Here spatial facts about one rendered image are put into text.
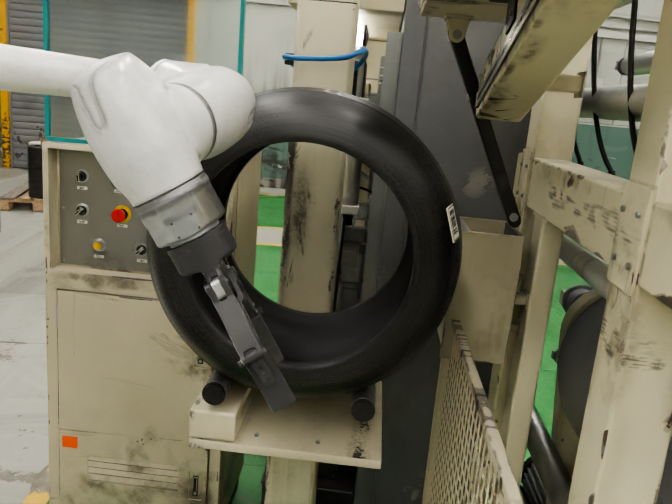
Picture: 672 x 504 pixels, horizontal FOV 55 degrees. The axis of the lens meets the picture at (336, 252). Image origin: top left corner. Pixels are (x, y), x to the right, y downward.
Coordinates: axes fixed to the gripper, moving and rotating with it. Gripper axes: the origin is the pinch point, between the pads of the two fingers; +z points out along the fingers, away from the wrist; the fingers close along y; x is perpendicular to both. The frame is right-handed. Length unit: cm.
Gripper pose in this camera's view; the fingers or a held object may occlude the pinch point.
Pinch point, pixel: (274, 375)
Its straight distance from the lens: 81.7
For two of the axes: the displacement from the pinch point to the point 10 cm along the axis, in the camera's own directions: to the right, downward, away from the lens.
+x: 8.8, -4.7, 0.7
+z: 4.4, 8.6, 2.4
